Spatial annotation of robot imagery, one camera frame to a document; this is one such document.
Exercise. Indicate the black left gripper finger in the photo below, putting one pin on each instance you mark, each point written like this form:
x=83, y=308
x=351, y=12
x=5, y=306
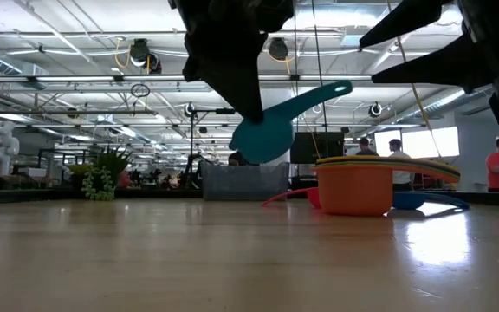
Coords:
x=219, y=65
x=258, y=65

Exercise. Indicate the white humanoid robot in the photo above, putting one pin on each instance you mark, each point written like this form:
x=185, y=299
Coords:
x=2, y=143

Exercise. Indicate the white round pillar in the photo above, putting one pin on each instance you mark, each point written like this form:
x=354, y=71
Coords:
x=282, y=96

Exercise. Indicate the black aluminium table frame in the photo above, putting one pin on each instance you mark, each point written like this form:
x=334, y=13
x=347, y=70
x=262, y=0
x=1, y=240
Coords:
x=37, y=197

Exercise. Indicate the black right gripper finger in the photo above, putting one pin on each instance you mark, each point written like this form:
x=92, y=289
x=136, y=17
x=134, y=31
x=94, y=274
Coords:
x=423, y=17
x=449, y=65

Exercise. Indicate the blue measuring cup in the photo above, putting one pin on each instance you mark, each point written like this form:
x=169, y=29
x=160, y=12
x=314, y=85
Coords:
x=410, y=201

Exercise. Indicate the green measuring cup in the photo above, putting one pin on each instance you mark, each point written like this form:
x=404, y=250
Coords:
x=362, y=161

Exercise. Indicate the orange measuring cup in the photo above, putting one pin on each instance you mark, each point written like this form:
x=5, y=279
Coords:
x=353, y=195

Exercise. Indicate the artificial green succulent plant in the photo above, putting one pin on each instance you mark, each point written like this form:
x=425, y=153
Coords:
x=98, y=184

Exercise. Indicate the grey translucent plastic basket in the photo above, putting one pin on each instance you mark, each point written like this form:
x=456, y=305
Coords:
x=245, y=182

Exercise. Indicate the yellow measuring cup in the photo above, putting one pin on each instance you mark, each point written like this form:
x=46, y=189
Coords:
x=362, y=164

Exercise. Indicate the black screen on stand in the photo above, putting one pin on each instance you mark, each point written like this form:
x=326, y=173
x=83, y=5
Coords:
x=306, y=149

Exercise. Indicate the black tubular rig stand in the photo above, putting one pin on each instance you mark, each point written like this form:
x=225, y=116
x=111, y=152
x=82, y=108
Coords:
x=225, y=111

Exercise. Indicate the teal measuring cup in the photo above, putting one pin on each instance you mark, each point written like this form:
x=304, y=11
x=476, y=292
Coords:
x=262, y=143

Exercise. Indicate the red measuring cup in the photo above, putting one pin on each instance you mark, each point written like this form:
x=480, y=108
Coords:
x=284, y=197

